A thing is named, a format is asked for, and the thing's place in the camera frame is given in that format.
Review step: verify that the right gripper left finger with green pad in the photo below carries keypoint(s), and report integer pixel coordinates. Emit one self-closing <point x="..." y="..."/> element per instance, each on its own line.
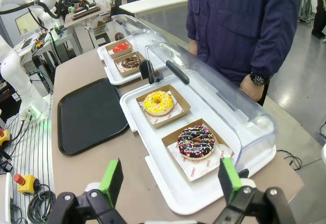
<point x="112" y="180"/>

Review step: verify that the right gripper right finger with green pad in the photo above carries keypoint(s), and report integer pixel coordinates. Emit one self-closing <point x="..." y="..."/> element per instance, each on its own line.
<point x="229" y="178"/>

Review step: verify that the white printed paper liner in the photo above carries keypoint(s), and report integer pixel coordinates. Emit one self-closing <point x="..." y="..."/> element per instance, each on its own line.
<point x="110" y="54"/>
<point x="176" y="110"/>
<point x="198" y="170"/>
<point x="119" y="66"/>

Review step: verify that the chocolate rainbow sprinkled donut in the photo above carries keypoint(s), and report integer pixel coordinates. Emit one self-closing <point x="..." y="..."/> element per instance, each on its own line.
<point x="188" y="147"/>

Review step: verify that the dark sprinkled donut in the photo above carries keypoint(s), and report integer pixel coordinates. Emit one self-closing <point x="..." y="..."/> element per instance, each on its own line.
<point x="170" y="138"/>

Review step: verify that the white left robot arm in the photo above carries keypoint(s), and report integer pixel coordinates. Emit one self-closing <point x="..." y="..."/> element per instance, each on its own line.
<point x="15" y="76"/>

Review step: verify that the brown cardboard donut box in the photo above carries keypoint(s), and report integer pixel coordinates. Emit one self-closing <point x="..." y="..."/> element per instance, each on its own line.
<point x="163" y="122"/>
<point x="109" y="48"/>
<point x="127" y="73"/>

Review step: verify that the black plastic serving tray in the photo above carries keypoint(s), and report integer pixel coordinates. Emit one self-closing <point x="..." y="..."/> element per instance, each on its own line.
<point x="89" y="117"/>

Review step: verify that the red glazed donut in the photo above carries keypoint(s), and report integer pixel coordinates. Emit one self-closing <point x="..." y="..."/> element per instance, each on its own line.
<point x="124" y="49"/>

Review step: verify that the yellow sprinkled donut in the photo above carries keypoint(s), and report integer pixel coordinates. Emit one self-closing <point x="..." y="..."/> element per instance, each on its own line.
<point x="152" y="107"/>

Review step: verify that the chocolate nut donut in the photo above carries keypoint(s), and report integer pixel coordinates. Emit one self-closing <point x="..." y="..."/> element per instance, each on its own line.
<point x="124" y="65"/>

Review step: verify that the person's left hand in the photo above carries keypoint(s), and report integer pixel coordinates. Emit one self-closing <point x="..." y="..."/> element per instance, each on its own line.
<point x="252" y="91"/>

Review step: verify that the person's right hand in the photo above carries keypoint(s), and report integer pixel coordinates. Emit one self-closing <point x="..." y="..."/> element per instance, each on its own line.
<point x="192" y="48"/>

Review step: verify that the background workbench with wooden rods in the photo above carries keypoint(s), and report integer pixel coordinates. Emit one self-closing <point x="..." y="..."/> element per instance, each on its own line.
<point x="84" y="14"/>

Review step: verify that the white display case base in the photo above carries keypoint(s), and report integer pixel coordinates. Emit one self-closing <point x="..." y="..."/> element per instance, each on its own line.
<point x="163" y="183"/>
<point x="112" y="80"/>

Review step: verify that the white framed monitor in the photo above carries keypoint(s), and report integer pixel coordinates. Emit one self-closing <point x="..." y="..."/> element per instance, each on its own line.
<point x="25" y="23"/>

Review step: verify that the yellow emergency stop button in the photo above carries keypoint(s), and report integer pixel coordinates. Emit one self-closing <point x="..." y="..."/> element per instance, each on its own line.
<point x="4" y="137"/>
<point x="26" y="184"/>
<point x="39" y="43"/>

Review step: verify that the clear display case lid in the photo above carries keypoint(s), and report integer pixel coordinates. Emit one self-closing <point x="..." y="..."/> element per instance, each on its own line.
<point x="216" y="86"/>
<point x="142" y="30"/>

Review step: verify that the white table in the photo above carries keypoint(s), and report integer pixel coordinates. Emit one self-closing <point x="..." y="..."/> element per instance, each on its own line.
<point x="152" y="2"/>

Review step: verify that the black wristwatch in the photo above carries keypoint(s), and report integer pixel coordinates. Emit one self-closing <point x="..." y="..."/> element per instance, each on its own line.
<point x="257" y="79"/>

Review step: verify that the person in dark jacket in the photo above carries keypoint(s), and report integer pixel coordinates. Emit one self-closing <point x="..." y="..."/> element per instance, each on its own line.
<point x="242" y="17"/>

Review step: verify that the background person dark clothes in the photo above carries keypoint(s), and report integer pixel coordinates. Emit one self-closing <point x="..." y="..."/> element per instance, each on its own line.
<point x="319" y="7"/>

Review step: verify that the aluminium profile base plate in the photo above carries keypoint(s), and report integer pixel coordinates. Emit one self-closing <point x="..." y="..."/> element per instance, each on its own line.
<point x="33" y="157"/>

